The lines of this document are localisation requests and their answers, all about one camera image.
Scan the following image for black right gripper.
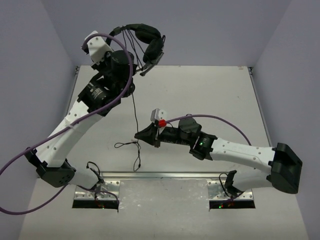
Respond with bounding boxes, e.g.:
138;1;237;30
135;122;193;149

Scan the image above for black headphones with cable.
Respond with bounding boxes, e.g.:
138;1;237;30
108;23;166;172

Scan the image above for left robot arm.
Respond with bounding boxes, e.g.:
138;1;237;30
25;50;137;190

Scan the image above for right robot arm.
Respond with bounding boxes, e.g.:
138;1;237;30
134;115;303;196

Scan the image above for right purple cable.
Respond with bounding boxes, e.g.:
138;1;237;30
164;114;252;202

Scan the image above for left base black wire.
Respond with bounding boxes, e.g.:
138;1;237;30
86;161;105;186

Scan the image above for base black wire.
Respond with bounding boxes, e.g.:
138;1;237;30
218;172;230;195
86;161;105;186

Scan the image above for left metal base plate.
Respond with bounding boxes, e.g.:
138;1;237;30
73;178;121;201

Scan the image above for metal base plate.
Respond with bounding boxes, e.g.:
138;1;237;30
207;179;254;201
73;178;121;201

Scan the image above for aluminium table front rail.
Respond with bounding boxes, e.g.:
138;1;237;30
37;170;273;180

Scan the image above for right base black wire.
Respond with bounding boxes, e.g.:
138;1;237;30
218;172;230;195

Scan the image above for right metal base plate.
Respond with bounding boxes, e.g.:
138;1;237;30
207;179;254;201

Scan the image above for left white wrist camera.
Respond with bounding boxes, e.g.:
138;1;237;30
81;36;114;65

